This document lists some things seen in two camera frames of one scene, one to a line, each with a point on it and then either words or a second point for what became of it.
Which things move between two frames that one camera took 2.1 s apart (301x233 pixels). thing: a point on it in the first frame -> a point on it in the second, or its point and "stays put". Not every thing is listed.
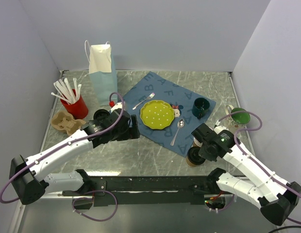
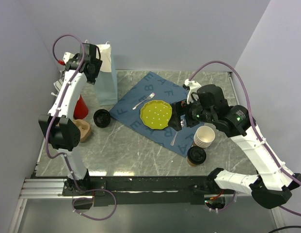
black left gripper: (130, 133) -> (98, 64)
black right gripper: (204, 154) -> (179, 108)
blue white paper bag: (102, 72) stays put
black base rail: (121, 191) stays put
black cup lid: (193, 156) stays put
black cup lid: (102, 114) stays put
